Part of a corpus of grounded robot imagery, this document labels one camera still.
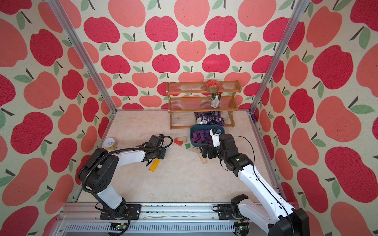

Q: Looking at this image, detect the aluminium right corner post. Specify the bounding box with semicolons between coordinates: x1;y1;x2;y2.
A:
249;0;310;115

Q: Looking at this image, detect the purple snack bag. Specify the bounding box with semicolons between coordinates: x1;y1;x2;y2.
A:
195;111;225;126

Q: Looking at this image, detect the orange wooden shelf rack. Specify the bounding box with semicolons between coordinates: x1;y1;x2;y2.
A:
166;81;242;129

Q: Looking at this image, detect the aluminium left corner post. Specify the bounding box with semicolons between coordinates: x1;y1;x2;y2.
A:
47;1;117;115

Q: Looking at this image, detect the tan wooden long block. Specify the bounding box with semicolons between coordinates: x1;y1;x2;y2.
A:
198;153;207;164

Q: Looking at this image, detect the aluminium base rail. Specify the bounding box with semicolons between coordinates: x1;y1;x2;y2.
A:
48;202;299;236

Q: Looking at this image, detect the yellow long block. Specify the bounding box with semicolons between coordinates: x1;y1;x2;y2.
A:
149;159;161;172

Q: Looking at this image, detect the tan short block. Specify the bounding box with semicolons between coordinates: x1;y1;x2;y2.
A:
177;137;187;142

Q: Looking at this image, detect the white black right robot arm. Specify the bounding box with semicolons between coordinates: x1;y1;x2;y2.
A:
200;129;310;236

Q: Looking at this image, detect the teal storage bin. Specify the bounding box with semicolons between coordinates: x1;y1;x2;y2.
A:
190;125;225;147

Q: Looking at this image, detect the yellow peach tin can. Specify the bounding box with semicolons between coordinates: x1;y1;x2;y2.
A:
102;138;118;151

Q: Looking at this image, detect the red block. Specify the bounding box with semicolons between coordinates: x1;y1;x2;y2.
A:
174;138;184;146

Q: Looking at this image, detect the small green white bottle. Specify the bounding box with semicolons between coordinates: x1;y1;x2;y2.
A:
211;92;221;108

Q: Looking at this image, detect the tan wooden flat block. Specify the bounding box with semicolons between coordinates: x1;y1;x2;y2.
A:
190;147;201;153

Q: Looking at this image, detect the aluminium corner post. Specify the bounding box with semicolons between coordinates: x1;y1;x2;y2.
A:
249;0;310;115
47;1;117;115

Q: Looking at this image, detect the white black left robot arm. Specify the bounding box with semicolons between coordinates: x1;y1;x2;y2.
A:
77;134;173;220

